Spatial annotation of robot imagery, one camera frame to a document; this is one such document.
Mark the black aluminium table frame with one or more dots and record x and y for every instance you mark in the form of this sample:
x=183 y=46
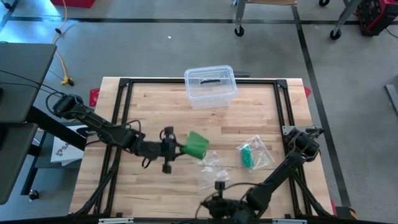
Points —
x=155 y=81

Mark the white printed carton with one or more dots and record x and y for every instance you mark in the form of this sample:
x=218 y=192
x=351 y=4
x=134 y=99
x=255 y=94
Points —
x=63 y=152

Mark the black castor wheel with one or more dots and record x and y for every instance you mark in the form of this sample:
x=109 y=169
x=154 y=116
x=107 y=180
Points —
x=323 y=2

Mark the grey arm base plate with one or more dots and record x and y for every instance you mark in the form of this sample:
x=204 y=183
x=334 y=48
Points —
x=289 y=129

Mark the green elastic bandage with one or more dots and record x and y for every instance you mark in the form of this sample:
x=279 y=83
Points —
x=196 y=145

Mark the grey desk top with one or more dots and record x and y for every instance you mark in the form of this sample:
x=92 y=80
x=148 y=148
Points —
x=25 y=81

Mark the red table clamp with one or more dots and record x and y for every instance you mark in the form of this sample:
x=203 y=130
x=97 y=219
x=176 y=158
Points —
x=307 y=91
x=94 y=97

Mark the clear plastic bag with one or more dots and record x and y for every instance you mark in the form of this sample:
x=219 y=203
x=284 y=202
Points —
x=261 y=155
x=213 y=171

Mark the clear plastic storage box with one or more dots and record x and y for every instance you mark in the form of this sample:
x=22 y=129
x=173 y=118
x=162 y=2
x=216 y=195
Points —
x=211 y=93

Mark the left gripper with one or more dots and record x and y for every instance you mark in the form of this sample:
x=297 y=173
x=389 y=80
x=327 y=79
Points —
x=163 y=149

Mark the black desk leg frame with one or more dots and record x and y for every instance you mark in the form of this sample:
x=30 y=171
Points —
x=53 y=126

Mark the grey metal bar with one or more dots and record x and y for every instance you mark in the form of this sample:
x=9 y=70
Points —
x=392 y=99

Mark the black box orange corner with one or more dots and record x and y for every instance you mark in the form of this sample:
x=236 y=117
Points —
x=345 y=213

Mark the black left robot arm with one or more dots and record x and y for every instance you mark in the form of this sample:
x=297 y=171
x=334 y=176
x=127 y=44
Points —
x=105 y=129

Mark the grey desk panel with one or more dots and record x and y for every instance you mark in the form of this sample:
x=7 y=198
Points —
x=12 y=161

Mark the red bin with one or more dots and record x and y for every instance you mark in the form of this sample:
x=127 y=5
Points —
x=73 y=2

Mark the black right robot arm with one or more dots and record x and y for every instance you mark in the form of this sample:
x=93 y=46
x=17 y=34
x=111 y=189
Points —
x=280 y=171

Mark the black power plug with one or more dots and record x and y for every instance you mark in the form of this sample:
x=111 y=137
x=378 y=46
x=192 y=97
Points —
x=71 y=82

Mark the black desk castor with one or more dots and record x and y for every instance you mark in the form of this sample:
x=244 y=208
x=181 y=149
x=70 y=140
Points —
x=33 y=195

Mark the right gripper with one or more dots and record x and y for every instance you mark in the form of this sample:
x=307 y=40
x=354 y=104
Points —
x=224 y=207

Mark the silver aluminium bracket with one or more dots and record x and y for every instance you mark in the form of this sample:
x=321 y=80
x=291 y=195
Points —
x=289 y=221
x=115 y=221

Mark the black curved piece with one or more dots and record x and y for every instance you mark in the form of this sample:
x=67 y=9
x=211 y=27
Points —
x=210 y=81

